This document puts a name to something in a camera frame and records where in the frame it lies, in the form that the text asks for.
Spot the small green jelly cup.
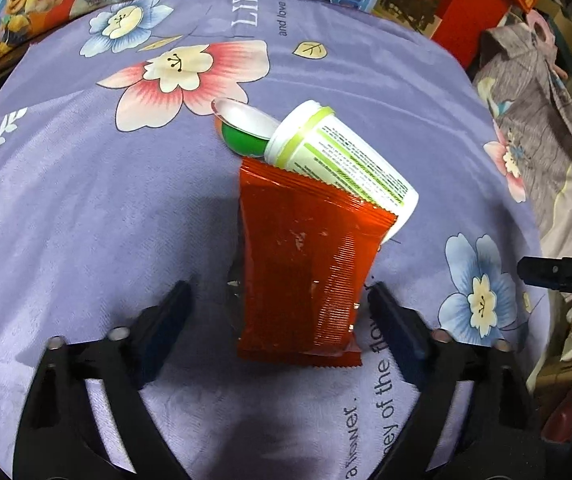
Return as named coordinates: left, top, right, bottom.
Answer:
left=210, top=97, right=283, bottom=157

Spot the red snack packet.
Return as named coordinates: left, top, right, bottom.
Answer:
left=236, top=156, right=399, bottom=370

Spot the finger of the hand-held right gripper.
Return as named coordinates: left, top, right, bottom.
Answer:
left=517, top=255, right=572, bottom=291

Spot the white cup with green rim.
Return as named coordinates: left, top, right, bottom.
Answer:
left=263, top=100, right=420, bottom=243

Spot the purple floral blanket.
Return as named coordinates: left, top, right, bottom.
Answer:
left=0, top=0, right=553, bottom=480

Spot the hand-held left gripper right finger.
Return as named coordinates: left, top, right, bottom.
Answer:
left=366, top=281, right=537, bottom=480

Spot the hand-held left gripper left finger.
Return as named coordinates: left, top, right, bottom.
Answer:
left=13, top=280, right=197, bottom=480

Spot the grey floral cloth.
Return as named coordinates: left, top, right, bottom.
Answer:
left=470, top=24, right=572, bottom=263

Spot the plain red box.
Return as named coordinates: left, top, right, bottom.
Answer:
left=430, top=0, right=513, bottom=72

